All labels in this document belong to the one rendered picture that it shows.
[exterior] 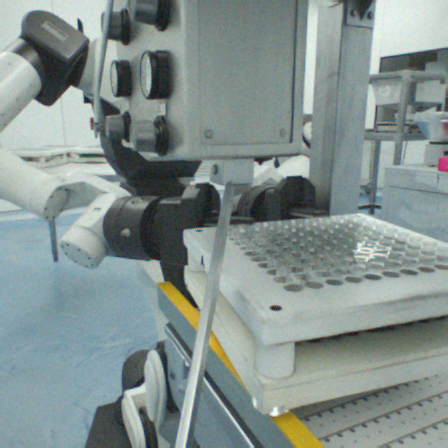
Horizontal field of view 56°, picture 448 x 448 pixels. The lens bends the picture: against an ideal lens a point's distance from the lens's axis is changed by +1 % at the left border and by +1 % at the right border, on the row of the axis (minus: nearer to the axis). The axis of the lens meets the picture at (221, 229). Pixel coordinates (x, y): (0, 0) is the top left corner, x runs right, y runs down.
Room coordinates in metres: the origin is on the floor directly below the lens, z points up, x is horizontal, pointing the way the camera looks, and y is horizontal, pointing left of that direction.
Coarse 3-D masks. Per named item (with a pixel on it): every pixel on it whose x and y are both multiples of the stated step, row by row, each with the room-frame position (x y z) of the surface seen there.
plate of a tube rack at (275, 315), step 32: (224, 256) 0.38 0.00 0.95; (224, 288) 0.32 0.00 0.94; (256, 288) 0.30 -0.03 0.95; (320, 288) 0.30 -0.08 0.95; (352, 288) 0.30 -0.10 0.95; (384, 288) 0.30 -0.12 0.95; (416, 288) 0.30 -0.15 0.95; (256, 320) 0.26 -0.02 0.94; (288, 320) 0.25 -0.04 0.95; (320, 320) 0.26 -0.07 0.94; (352, 320) 0.27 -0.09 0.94; (384, 320) 0.27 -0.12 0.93
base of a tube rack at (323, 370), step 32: (192, 288) 0.44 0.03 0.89; (224, 320) 0.34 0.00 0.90; (320, 352) 0.29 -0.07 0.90; (352, 352) 0.29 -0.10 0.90; (384, 352) 0.28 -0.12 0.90; (416, 352) 0.28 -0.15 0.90; (256, 384) 0.26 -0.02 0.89; (288, 384) 0.25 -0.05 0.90; (320, 384) 0.26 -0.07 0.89; (352, 384) 0.27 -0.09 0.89; (384, 384) 0.28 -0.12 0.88
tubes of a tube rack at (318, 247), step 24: (264, 240) 0.40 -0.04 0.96; (288, 240) 0.40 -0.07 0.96; (312, 240) 0.40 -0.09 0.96; (336, 240) 0.39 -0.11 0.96; (360, 240) 0.39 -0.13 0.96; (384, 240) 0.39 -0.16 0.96; (288, 264) 0.34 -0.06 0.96; (312, 264) 0.34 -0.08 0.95; (336, 264) 0.33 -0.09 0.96; (360, 264) 0.33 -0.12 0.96
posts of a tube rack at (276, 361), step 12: (192, 264) 0.46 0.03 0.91; (264, 348) 0.26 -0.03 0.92; (276, 348) 0.25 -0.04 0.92; (288, 348) 0.26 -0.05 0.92; (264, 360) 0.26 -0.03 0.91; (276, 360) 0.25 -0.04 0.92; (288, 360) 0.26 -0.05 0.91; (264, 372) 0.26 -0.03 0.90; (276, 372) 0.25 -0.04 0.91; (288, 372) 0.26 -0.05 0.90
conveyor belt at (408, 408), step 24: (408, 384) 0.35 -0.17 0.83; (432, 384) 0.35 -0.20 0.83; (312, 408) 0.31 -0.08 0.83; (336, 408) 0.31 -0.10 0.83; (360, 408) 0.31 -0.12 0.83; (384, 408) 0.31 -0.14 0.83; (408, 408) 0.31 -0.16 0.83; (432, 408) 0.31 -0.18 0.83; (312, 432) 0.28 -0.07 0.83; (336, 432) 0.28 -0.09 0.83; (360, 432) 0.28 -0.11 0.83; (384, 432) 0.28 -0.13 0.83; (408, 432) 0.28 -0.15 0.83; (432, 432) 0.28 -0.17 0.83
